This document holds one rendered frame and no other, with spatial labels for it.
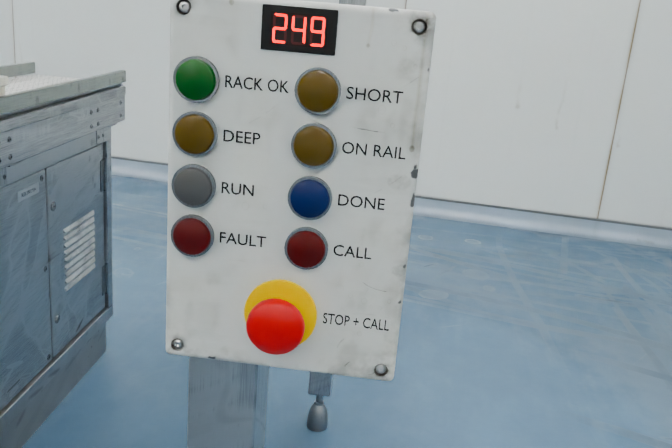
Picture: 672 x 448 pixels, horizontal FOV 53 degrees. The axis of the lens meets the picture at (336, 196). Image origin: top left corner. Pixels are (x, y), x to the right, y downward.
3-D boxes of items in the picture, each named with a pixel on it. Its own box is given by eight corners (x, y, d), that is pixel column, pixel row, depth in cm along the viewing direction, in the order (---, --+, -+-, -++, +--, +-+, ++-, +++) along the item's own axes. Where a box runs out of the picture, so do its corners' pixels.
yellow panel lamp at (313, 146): (332, 170, 44) (335, 128, 43) (290, 166, 44) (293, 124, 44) (333, 167, 45) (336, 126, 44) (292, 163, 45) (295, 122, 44)
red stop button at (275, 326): (300, 363, 46) (304, 309, 45) (242, 355, 46) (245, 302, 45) (309, 332, 50) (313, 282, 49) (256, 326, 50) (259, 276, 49)
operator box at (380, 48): (393, 383, 49) (437, 12, 42) (164, 355, 50) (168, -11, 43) (394, 344, 55) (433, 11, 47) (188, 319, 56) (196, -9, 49)
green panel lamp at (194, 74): (214, 103, 44) (215, 60, 43) (172, 99, 44) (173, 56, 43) (217, 102, 45) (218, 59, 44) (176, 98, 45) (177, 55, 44)
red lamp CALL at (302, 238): (323, 272, 46) (326, 234, 45) (283, 267, 46) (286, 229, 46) (325, 268, 47) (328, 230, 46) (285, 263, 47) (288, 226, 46)
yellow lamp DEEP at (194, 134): (212, 158, 45) (213, 116, 44) (171, 153, 45) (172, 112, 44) (215, 155, 46) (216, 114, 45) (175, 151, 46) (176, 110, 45)
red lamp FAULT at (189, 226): (209, 259, 47) (210, 221, 46) (170, 255, 47) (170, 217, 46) (212, 255, 48) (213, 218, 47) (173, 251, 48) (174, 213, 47)
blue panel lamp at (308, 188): (327, 222, 45) (331, 182, 44) (287, 218, 45) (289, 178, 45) (329, 218, 46) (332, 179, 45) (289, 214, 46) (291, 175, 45)
